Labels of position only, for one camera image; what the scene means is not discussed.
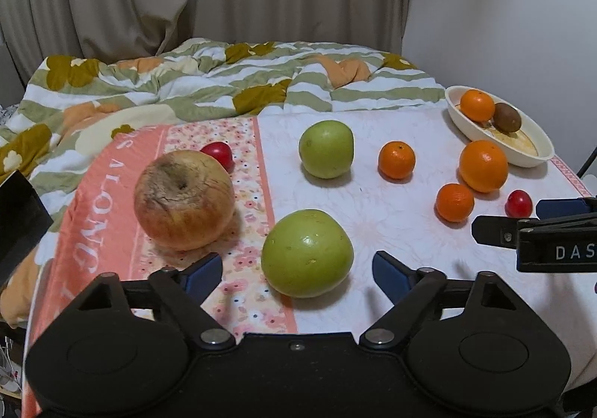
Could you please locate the small green apple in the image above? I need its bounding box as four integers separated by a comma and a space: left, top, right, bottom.
298, 120, 354, 179

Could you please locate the black cable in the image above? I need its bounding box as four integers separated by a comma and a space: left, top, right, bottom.
577, 145, 597, 179

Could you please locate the big green apple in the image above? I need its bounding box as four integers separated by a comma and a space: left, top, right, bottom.
260, 208, 354, 298

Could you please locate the large red yellow apple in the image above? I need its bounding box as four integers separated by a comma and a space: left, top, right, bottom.
134, 150, 236, 251

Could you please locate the brown kiwi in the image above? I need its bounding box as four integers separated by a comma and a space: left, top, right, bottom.
493, 102, 522, 132

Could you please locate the white cord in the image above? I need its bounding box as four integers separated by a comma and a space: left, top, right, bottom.
0, 335, 22, 400

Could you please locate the medium orange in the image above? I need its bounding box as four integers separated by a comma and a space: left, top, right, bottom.
460, 90, 496, 123

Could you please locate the floral striped quilt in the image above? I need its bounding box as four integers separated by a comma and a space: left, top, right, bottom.
0, 38, 448, 328

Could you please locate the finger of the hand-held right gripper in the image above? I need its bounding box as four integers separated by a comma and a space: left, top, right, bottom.
535, 195, 597, 219
471, 214, 530, 252

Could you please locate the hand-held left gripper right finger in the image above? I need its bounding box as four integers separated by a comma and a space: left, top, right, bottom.
358, 250, 521, 349

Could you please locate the black flat panel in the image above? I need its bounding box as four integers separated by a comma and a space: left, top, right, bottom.
0, 169, 54, 288

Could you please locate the small mandarin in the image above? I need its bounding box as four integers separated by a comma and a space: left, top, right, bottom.
436, 183, 475, 223
378, 141, 416, 180

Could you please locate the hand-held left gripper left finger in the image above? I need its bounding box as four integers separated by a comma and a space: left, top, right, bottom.
75, 252, 237, 349

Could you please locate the small red tomato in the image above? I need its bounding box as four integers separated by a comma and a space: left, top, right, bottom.
506, 189, 533, 218
200, 142, 233, 173

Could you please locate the pink floral printed cloth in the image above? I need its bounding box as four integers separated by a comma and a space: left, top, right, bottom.
21, 109, 597, 418

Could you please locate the large orange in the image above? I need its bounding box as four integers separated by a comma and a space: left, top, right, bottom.
459, 139, 509, 193

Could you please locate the white oval bowl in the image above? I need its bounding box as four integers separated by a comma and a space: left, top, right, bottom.
444, 85, 556, 168

